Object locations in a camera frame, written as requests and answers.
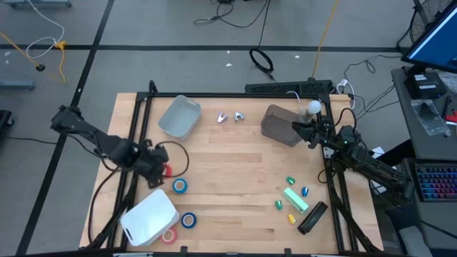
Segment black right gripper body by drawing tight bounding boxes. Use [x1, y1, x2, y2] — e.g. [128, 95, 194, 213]
[312, 117, 338, 147]

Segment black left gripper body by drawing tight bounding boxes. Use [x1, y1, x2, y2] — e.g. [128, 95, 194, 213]
[137, 141, 169, 178]

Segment light blue tape roll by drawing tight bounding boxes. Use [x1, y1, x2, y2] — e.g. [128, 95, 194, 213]
[172, 178, 189, 195]

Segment dark blue tape roll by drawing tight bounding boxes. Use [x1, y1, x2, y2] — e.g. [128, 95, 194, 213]
[180, 212, 198, 229]

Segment pink tape roll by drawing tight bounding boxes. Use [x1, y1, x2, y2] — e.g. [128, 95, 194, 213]
[159, 227, 179, 246]

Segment mint green stapler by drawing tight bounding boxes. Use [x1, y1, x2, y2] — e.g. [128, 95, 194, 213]
[281, 187, 310, 215]

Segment black stapler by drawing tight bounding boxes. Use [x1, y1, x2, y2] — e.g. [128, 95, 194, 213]
[296, 201, 328, 236]

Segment white globe bulb lamp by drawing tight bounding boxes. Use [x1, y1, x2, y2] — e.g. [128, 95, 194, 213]
[298, 99, 322, 124]

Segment clear smoky plastic bin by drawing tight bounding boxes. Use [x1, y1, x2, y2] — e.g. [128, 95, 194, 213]
[260, 104, 304, 148]

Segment white plastic bin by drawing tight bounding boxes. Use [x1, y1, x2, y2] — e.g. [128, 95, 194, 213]
[119, 188, 181, 247]

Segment black perforated metal box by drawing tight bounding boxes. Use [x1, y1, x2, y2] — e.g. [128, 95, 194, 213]
[244, 79, 333, 97]

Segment grey plastic bin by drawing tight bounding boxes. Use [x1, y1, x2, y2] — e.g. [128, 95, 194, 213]
[158, 94, 203, 142]

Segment white power adapter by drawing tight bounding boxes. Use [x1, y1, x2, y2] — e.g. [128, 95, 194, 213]
[335, 78, 357, 111]

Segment white box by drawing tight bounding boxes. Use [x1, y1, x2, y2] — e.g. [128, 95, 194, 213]
[369, 178, 385, 196]

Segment grey desk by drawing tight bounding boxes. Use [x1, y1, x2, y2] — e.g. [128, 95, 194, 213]
[391, 66, 457, 161]

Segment clear plastic bag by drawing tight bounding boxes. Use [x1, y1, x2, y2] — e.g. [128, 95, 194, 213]
[410, 99, 452, 138]

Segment small black computer box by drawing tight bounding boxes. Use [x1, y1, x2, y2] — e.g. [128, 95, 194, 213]
[403, 72, 448, 101]

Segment rainbow backlit keyboard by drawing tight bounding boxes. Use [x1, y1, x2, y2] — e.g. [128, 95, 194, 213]
[415, 163, 457, 203]

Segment dark keyboard desk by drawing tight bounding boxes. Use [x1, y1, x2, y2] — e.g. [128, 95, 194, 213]
[363, 138, 457, 257]

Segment grey chair seat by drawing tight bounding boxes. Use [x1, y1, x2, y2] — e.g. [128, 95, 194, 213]
[398, 224, 435, 257]

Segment black computer monitor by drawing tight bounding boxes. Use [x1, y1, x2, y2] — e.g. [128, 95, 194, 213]
[401, 0, 457, 75]

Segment grey table base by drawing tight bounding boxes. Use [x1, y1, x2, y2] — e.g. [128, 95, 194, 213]
[4, 0, 73, 10]
[0, 79, 36, 91]

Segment black standing fan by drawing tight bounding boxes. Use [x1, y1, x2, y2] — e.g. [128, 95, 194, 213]
[396, 0, 454, 54]

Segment black left camera cable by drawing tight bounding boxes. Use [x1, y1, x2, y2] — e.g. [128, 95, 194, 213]
[156, 140, 190, 179]

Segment white lamp cable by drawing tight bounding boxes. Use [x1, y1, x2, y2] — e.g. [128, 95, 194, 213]
[286, 90, 305, 111]

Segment coiled black cable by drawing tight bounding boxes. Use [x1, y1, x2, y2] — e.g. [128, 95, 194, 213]
[248, 0, 276, 83]

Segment black arm base cable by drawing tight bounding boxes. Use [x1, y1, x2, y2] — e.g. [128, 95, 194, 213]
[86, 135, 124, 247]

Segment black aluminium table frame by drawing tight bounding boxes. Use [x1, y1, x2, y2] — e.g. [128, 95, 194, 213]
[80, 80, 385, 255]

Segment thin black floor cables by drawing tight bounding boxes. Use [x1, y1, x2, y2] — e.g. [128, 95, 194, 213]
[343, 53, 403, 121]

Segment yellow hanging cable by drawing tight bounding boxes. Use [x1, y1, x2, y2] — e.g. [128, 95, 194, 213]
[311, 0, 340, 80]

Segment yellow cable with plug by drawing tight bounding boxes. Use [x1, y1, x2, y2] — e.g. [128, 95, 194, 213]
[53, 40, 69, 84]

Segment white floor cable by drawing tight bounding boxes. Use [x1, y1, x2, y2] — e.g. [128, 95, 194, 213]
[25, 0, 66, 60]

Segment tangled black floor cable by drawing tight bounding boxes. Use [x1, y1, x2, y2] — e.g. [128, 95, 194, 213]
[193, 0, 269, 29]

